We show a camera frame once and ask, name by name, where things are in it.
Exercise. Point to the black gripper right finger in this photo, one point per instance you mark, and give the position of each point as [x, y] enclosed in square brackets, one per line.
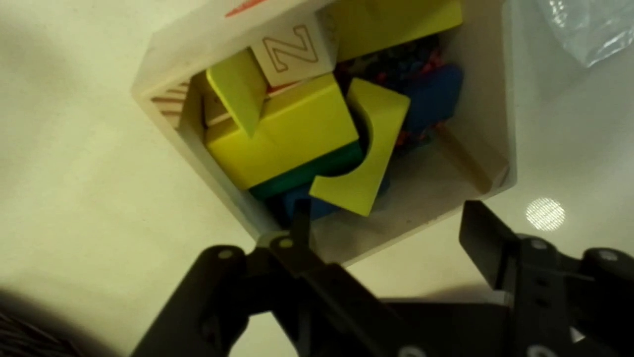
[562, 306]

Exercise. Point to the wooden letter cube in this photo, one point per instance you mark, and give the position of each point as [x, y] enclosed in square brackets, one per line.
[298, 50]

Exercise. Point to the large yellow rectangular block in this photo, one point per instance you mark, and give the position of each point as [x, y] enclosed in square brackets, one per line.
[298, 125]

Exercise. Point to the green block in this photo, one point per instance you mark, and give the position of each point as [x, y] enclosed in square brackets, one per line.
[332, 163]

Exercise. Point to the clear plastic bag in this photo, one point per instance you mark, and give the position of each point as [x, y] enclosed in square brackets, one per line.
[589, 30]

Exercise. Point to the yellow long block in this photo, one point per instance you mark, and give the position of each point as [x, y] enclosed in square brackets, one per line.
[367, 26]

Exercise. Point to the yellow triangular block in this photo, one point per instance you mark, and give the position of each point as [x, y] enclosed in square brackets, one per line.
[241, 85]

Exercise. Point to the yellow arch block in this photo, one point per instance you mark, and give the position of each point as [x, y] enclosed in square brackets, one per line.
[383, 113]

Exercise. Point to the blue block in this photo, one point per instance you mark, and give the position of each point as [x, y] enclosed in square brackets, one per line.
[433, 97]

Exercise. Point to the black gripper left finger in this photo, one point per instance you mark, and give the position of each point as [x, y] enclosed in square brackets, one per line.
[338, 314]

